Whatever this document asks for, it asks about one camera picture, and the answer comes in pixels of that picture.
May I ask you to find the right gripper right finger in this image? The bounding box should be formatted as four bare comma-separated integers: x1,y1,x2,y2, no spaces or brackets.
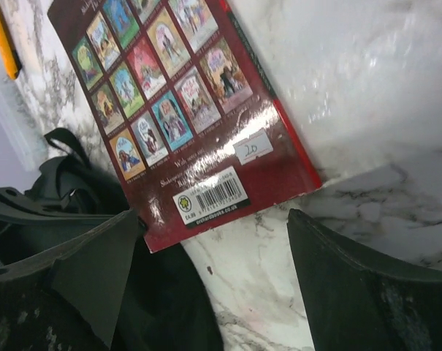
287,209,442,350

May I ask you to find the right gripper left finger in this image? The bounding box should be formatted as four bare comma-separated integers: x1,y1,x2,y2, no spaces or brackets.
0,211,139,350

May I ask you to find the black student backpack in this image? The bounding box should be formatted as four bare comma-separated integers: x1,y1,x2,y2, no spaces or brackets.
0,127,225,351

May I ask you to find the orange utility knife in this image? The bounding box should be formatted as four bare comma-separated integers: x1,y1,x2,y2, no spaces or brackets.
0,6,23,80

